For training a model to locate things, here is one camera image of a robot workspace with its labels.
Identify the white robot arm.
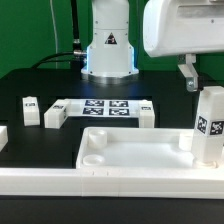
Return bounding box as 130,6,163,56
82,0,224,92

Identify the white desk top tray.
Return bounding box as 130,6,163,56
75,126,224,172

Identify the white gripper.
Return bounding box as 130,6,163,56
143,0,224,92

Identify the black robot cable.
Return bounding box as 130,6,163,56
31,0,88,69

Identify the white L-shaped obstacle fence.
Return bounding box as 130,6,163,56
0,168,224,199

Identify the white U-shaped marker base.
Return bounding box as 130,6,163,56
44,99,155,129

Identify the white thin cable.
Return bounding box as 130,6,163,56
49,0,58,69

